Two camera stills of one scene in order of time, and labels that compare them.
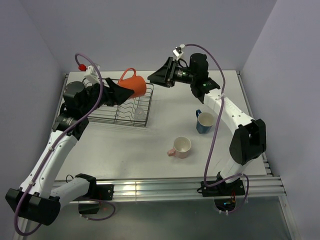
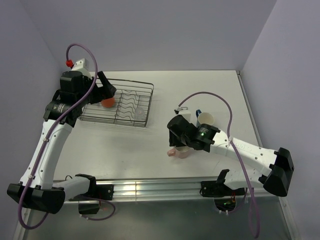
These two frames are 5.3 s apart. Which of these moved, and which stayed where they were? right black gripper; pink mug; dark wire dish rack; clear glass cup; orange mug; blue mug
Moved: right black gripper; orange mug
Stayed: blue mug; clear glass cup; pink mug; dark wire dish rack
